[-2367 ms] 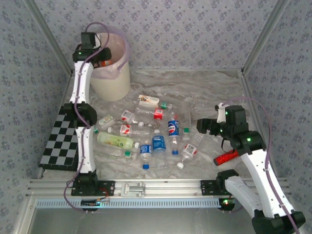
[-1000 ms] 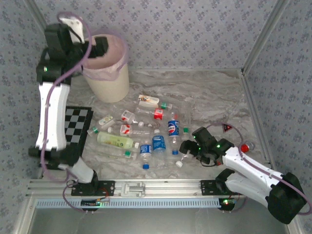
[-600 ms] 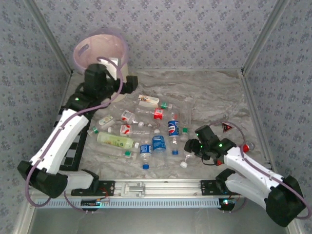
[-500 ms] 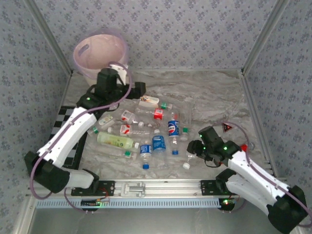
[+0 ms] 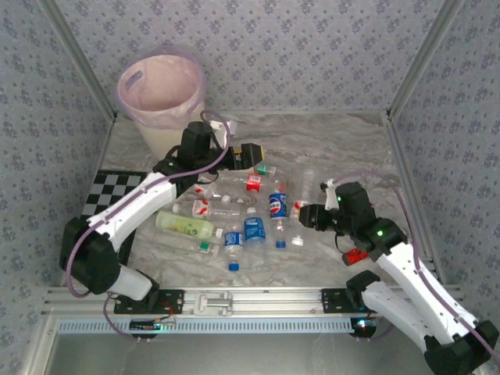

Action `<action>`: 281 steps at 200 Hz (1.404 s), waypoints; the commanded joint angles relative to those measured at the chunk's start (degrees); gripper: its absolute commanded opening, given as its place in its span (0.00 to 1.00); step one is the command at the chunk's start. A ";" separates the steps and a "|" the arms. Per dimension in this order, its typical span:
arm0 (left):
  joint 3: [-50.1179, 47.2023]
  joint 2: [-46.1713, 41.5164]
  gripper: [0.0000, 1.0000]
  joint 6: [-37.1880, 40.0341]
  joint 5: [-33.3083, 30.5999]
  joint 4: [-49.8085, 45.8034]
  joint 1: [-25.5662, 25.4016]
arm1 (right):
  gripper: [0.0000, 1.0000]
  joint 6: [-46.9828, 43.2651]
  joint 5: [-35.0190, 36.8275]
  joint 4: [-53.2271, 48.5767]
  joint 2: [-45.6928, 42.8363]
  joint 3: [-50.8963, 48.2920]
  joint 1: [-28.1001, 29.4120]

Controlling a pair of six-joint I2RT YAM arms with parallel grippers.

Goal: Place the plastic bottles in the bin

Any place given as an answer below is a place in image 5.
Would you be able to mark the small blue label bottle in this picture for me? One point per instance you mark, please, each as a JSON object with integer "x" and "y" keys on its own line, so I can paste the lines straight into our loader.
{"x": 233, "y": 239}

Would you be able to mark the wide blue label bottle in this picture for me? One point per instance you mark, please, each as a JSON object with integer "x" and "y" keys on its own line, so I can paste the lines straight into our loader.
{"x": 254, "y": 230}

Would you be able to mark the green tea bottle white cap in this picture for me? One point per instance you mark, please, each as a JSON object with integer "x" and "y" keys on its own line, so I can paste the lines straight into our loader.
{"x": 183, "y": 226}

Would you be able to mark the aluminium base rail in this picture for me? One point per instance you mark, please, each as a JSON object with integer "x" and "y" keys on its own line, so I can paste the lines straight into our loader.
{"x": 273, "y": 301}

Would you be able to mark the grey metal rail bracket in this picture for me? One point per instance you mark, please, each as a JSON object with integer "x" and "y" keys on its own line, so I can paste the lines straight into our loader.
{"x": 213, "y": 304}

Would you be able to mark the plain clear plastic bottle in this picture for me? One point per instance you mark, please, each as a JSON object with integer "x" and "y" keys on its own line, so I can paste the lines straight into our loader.
{"x": 308, "y": 183}

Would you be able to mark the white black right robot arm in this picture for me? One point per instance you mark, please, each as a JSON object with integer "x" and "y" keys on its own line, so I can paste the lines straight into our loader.
{"x": 402, "y": 273}

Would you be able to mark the red-capped red label bottle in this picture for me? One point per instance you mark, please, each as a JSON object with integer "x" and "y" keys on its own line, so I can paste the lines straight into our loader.
{"x": 254, "y": 182}

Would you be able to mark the clear bottle green band label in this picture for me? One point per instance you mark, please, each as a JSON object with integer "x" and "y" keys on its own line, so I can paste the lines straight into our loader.
{"x": 204, "y": 247}

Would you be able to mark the small green label bottle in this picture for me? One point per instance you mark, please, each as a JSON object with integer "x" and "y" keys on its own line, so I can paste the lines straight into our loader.
{"x": 263, "y": 170}

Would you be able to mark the aluminium frame post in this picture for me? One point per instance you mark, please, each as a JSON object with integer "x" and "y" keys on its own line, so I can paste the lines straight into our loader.
{"x": 83, "y": 58}
{"x": 422, "y": 58}

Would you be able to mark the clear bottle red white label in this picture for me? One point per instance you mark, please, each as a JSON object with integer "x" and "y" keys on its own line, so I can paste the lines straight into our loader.
{"x": 201, "y": 208}
{"x": 201, "y": 190}

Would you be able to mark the cream plastic waste bin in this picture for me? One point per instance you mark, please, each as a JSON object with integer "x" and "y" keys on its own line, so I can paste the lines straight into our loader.
{"x": 164, "y": 138}

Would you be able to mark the small circuit board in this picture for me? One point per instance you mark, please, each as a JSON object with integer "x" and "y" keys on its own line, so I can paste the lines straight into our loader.
{"x": 144, "y": 325}
{"x": 363, "y": 325}

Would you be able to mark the clear bottle small red label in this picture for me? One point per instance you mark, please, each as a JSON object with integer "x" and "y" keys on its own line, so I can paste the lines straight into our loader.
{"x": 297, "y": 236}

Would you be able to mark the Pepsi bottle blue cap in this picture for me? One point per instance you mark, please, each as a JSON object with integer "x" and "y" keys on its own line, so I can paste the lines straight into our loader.
{"x": 278, "y": 207}

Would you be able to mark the black grey checkerboard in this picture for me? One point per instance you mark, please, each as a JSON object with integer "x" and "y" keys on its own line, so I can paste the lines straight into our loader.
{"x": 117, "y": 185}

